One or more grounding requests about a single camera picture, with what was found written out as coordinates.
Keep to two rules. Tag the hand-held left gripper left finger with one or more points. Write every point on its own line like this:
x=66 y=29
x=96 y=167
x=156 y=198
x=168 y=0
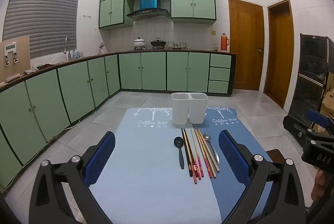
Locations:
x=100 y=158

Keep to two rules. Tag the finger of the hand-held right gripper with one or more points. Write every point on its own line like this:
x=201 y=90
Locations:
x=317 y=117
x=292 y=124

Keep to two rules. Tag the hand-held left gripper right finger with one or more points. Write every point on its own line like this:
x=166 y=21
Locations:
x=232 y=158

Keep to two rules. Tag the row of chopsticks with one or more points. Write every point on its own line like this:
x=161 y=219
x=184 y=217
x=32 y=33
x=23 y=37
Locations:
x=194 y=164

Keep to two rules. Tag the black spoon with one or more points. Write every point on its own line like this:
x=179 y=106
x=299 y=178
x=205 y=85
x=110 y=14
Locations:
x=178 y=141

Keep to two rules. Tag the white two-compartment utensil holder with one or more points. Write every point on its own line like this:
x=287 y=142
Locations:
x=180 y=109

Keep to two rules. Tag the person's right hand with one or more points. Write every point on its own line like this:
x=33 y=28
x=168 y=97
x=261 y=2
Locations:
x=317 y=184

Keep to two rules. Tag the cardboard box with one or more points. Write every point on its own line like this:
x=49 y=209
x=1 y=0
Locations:
x=327 y=106

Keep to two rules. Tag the metal spoon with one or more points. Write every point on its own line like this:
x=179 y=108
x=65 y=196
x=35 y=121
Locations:
x=207 y=137

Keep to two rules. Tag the light blue printed mat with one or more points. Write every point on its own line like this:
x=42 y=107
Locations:
x=146 y=161

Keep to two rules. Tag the black glass-front cabinet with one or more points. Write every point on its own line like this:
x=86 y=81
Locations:
x=310 y=62

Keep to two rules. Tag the green drawer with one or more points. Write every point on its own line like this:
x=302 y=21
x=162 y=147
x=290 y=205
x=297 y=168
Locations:
x=219 y=73
x=218 y=87
x=220 y=60

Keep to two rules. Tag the green base cabinets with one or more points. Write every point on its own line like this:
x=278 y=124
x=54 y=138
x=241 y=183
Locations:
x=154 y=71

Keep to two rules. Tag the red thermos flask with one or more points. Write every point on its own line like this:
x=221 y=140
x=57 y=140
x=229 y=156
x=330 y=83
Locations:
x=224 y=42

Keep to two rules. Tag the bottles beside sink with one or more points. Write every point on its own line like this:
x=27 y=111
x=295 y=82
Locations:
x=76 y=54

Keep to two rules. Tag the dark cloth pile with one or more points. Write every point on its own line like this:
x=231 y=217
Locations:
x=41 y=67

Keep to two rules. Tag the small glass jar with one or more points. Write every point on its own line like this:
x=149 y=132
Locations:
x=215 y=47

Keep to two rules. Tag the white cooking pot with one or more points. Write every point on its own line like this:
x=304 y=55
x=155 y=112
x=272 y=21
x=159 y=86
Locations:
x=139 y=43

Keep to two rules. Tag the metal kitchen faucet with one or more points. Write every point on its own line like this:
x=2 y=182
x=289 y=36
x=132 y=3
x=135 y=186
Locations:
x=67 y=41

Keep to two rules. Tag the cardboard board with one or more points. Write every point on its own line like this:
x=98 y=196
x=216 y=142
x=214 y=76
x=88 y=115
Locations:
x=22 y=56

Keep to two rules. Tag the black wok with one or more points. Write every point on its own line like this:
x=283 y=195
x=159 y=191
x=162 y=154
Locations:
x=158 y=43

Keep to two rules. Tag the black range hood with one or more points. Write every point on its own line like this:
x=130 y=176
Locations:
x=148 y=14

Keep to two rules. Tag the grey window blind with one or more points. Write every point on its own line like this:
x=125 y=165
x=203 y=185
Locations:
x=41 y=12

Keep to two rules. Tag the blue hood chimney cover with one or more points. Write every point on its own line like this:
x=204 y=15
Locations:
x=148 y=1

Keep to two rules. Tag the wooden door with frame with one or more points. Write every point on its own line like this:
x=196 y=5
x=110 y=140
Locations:
x=279 y=56

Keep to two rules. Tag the white wall device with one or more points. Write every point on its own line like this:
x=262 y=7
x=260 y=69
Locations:
x=10 y=47

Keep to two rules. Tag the green wall cabinets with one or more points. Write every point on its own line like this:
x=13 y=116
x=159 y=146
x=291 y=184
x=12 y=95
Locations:
x=193 y=2

